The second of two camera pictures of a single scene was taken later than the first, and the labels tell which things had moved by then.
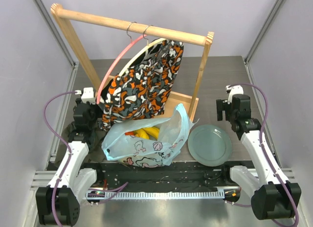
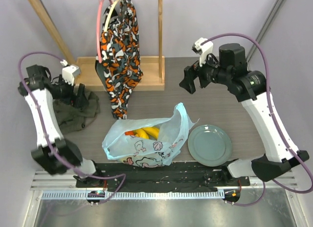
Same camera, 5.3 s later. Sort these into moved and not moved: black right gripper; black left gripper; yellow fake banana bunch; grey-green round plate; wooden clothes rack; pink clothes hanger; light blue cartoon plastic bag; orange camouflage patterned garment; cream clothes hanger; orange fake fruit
Moved: wooden clothes rack; orange camouflage patterned garment; black left gripper; pink clothes hanger; cream clothes hanger; black right gripper
Not moved: grey-green round plate; orange fake fruit; yellow fake banana bunch; light blue cartoon plastic bag
